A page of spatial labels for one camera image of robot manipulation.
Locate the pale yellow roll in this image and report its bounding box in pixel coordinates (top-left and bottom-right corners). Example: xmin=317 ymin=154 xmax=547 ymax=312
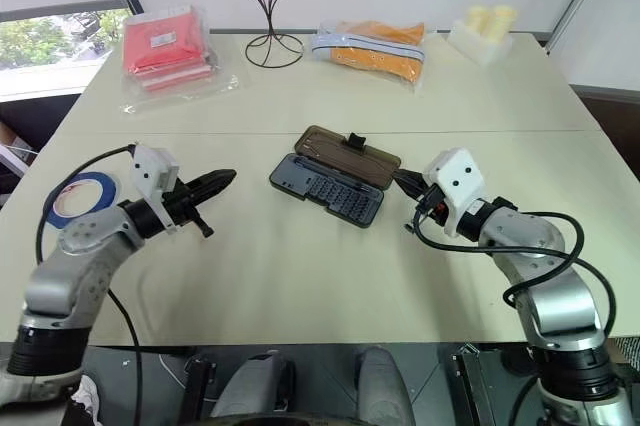
xmin=486 ymin=4 xmax=519 ymax=43

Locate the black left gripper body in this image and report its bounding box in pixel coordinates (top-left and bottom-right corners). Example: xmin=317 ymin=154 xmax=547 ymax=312
xmin=161 ymin=177 xmax=217 ymax=240

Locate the white crumpled cloth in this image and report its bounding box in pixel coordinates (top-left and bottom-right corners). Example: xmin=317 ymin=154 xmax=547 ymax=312
xmin=68 ymin=373 xmax=105 ymax=421

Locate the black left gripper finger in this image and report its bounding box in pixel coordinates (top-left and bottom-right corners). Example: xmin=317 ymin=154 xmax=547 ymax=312
xmin=192 ymin=176 xmax=236 ymax=207
xmin=185 ymin=168 xmax=238 ymax=193

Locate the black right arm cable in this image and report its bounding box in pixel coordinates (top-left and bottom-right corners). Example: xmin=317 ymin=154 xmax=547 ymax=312
xmin=403 ymin=210 xmax=614 ymax=343

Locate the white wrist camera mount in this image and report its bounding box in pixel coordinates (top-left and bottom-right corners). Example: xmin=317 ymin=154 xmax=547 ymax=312
xmin=130 ymin=144 xmax=182 ymax=238
xmin=423 ymin=147 xmax=489 ymax=238

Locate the blue tape roll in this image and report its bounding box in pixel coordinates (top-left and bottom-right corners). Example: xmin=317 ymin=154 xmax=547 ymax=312
xmin=41 ymin=171 xmax=122 ymax=230

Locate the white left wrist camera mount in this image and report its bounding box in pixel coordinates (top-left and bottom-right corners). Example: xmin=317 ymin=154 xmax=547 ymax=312
xmin=130 ymin=144 xmax=182 ymax=238

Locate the white foam holder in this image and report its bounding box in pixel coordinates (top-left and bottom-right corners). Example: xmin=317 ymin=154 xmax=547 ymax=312
xmin=446 ymin=18 xmax=513 ymax=68

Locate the grey rounded robot leg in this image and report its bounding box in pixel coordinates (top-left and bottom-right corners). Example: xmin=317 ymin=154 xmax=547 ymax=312
xmin=356 ymin=345 xmax=417 ymax=426
xmin=209 ymin=349 xmax=297 ymax=421

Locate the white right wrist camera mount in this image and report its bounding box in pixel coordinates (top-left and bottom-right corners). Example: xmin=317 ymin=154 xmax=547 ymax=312
xmin=423 ymin=147 xmax=489 ymax=238

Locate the screwdriver bit case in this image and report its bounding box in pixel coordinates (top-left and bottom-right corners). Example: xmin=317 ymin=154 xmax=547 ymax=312
xmin=268 ymin=124 xmax=403 ymax=231

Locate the red cloth in plastic bag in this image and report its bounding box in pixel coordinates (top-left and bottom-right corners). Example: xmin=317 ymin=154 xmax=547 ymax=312
xmin=118 ymin=4 xmax=241 ymax=118

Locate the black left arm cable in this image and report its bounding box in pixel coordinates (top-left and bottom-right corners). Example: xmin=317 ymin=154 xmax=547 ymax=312
xmin=34 ymin=144 xmax=145 ymax=426

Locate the dark wire stand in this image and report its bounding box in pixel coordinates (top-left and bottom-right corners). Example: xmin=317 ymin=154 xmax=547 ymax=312
xmin=219 ymin=0 xmax=306 ymax=68

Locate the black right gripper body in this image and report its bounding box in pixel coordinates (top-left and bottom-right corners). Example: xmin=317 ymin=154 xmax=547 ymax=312
xmin=404 ymin=177 xmax=451 ymax=235

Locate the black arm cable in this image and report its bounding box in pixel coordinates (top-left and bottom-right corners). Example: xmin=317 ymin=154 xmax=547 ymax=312
xmin=34 ymin=144 xmax=145 ymax=426
xmin=403 ymin=210 xmax=614 ymax=343

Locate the dark brown cabinet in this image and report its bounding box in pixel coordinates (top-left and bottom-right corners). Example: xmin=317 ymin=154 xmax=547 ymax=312
xmin=569 ymin=82 xmax=640 ymax=159

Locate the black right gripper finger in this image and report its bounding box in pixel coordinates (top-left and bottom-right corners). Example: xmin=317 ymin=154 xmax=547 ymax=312
xmin=392 ymin=169 xmax=426 ymax=187
xmin=394 ymin=179 xmax=424 ymax=200

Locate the orange cloth in plastic bag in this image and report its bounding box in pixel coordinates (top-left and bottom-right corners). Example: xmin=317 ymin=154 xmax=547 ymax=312
xmin=309 ymin=18 xmax=428 ymax=95

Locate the black metal bracket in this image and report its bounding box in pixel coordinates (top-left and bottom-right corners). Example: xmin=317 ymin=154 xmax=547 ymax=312
xmin=451 ymin=342 xmax=503 ymax=426

